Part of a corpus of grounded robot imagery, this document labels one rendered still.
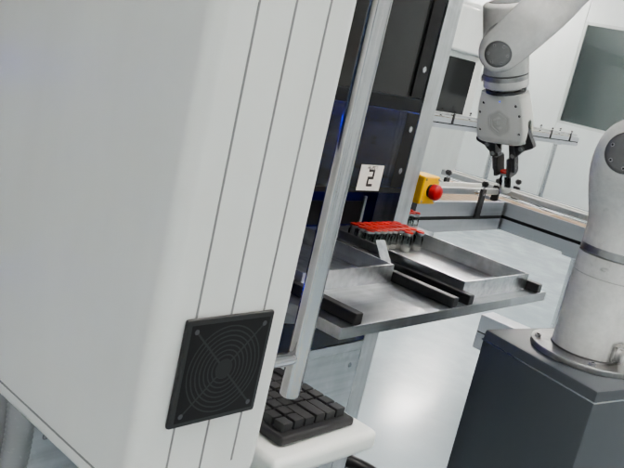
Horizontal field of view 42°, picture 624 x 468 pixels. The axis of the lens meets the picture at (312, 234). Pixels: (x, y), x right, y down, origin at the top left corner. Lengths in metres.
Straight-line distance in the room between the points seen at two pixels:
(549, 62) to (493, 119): 9.05
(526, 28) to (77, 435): 0.98
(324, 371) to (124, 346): 1.21
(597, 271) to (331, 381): 0.82
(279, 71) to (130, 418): 0.36
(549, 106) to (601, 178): 9.18
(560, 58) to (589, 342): 9.22
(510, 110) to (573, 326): 0.42
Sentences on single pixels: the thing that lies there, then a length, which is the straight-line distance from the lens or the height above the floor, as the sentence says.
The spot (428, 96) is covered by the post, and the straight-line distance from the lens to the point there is 1.95.
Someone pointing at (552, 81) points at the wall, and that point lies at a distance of 10.58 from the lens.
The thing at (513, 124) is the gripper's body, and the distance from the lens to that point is 1.58.
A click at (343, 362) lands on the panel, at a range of 2.02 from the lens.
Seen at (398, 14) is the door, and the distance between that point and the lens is 1.81.
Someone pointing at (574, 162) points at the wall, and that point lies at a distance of 10.36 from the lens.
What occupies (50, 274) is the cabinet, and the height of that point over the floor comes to 0.98.
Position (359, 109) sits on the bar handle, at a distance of 0.88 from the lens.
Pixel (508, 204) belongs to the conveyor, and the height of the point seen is 0.93.
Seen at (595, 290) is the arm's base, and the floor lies 0.99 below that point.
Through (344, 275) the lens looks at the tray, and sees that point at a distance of 1.43.
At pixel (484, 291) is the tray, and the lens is 1.64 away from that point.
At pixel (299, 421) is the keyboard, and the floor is 0.83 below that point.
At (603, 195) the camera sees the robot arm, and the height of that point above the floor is 1.15.
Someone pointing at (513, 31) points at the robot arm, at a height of 1.38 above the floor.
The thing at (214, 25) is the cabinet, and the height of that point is 1.28.
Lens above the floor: 1.28
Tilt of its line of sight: 13 degrees down
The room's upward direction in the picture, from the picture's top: 13 degrees clockwise
